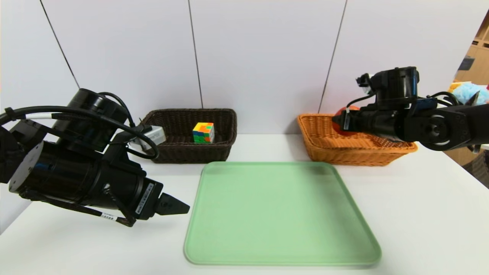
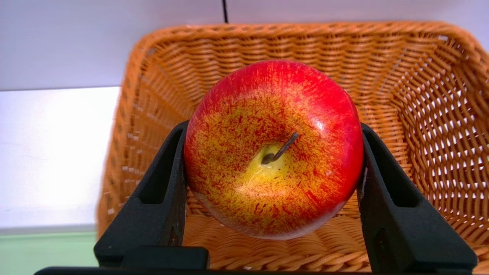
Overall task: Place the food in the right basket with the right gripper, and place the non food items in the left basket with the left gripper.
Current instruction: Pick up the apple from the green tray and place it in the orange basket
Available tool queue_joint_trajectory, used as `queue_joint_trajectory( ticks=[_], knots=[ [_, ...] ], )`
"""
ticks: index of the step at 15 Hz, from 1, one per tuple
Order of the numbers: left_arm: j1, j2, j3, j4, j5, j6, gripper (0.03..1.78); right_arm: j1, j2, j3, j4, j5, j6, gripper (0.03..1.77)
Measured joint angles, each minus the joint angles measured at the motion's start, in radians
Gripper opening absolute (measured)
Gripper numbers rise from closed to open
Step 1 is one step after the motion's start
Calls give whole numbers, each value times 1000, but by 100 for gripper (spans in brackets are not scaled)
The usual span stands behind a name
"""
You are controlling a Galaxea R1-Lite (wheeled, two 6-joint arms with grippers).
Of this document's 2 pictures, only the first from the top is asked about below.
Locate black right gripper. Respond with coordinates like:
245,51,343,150
331,108,377,131

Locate colourful puzzle cube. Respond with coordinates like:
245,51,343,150
193,122,215,144

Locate red apple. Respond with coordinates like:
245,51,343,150
333,105,361,137

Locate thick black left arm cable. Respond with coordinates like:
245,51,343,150
0,92,160,160

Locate dark brown wicker basket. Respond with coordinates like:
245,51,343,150
142,109,237,164

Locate dark mesh chair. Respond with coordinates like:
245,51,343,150
462,151,489,189

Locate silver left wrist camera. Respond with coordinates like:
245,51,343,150
130,125,167,151

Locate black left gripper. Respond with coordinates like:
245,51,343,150
89,160,190,222

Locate wooden cabinet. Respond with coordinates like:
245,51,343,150
455,8,489,85

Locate thin labelled left arm cable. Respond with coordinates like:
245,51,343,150
23,191,136,228

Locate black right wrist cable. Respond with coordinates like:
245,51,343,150
426,91,459,107

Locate light green plastic tray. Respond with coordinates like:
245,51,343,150
184,162,382,265

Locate light blue plush toy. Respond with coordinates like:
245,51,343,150
453,82,489,105

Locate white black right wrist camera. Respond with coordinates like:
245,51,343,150
356,73,375,94

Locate dark grey box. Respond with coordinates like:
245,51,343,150
457,57,475,72

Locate orange wicker basket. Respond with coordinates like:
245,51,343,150
297,114,418,167

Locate black left camera bracket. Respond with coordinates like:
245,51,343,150
102,131,149,177

